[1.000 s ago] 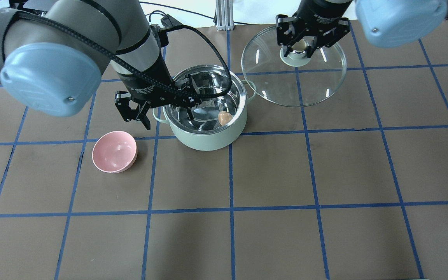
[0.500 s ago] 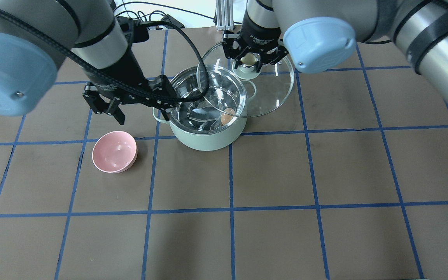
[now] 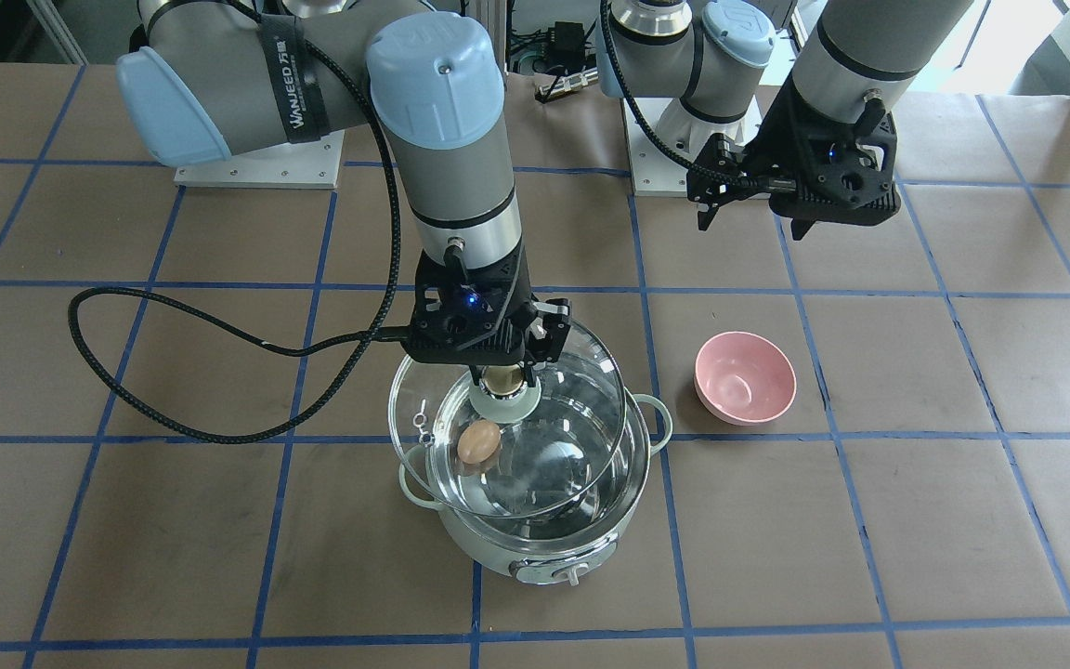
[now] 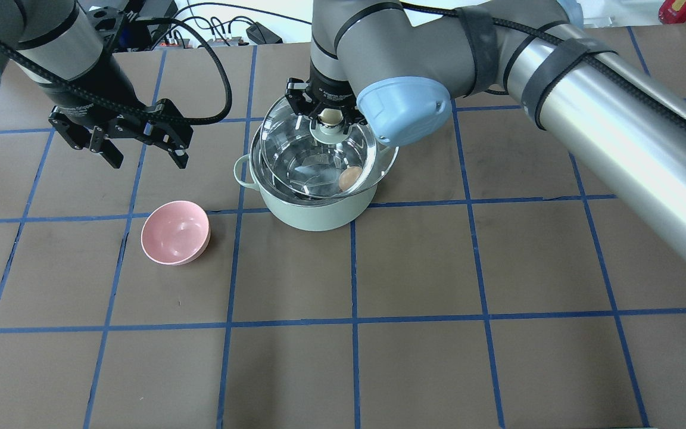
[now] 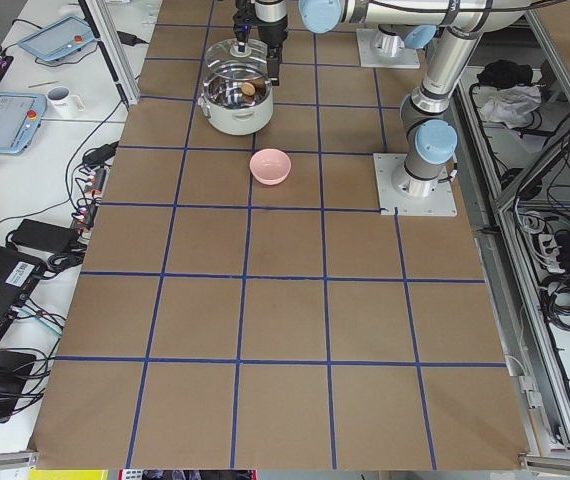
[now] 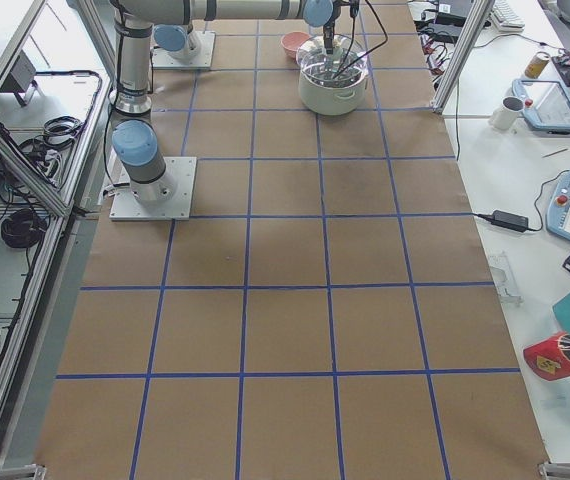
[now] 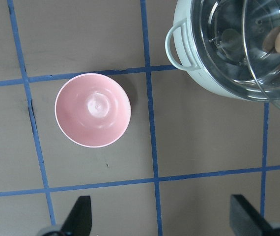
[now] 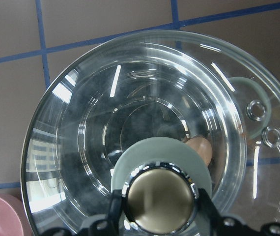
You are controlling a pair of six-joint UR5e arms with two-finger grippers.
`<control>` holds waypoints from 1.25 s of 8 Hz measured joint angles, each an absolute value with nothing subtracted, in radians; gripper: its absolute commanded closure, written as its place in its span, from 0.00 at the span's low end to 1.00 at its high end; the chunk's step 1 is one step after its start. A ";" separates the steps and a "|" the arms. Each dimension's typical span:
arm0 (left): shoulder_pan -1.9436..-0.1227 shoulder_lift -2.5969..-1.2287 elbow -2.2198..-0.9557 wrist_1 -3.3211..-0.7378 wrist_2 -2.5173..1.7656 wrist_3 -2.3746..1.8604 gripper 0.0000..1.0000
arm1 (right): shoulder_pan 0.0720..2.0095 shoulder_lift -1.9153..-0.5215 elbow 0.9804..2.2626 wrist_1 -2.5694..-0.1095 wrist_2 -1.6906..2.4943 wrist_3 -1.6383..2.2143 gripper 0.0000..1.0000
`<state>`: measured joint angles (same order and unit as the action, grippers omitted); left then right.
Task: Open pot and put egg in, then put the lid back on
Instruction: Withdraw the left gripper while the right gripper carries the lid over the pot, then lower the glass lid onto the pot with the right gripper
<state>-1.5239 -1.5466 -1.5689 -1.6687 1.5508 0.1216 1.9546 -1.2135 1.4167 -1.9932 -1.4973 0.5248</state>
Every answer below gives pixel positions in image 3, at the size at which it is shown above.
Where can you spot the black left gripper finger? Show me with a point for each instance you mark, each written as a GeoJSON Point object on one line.
{"type": "Point", "coordinates": [800, 227]}
{"type": "Point", "coordinates": [705, 215]}

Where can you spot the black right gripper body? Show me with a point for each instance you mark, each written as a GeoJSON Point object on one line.
{"type": "Point", "coordinates": [549, 327]}

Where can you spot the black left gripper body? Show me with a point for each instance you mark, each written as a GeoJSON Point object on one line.
{"type": "Point", "coordinates": [784, 130]}

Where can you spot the brown egg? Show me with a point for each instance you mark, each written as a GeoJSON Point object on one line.
{"type": "Point", "coordinates": [478, 442]}

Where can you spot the glass pot lid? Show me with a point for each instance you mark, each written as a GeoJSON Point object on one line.
{"type": "Point", "coordinates": [558, 438]}

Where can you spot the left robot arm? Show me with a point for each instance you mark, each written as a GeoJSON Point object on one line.
{"type": "Point", "coordinates": [712, 60]}

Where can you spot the pink bowl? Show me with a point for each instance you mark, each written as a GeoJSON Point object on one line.
{"type": "Point", "coordinates": [744, 379]}

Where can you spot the black power adapter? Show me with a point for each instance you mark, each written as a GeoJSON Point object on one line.
{"type": "Point", "coordinates": [566, 41]}

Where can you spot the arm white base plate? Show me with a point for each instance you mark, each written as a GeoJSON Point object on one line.
{"type": "Point", "coordinates": [304, 166]}
{"type": "Point", "coordinates": [654, 174]}

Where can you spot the aluminium frame post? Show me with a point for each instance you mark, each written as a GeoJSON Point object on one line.
{"type": "Point", "coordinates": [496, 18]}

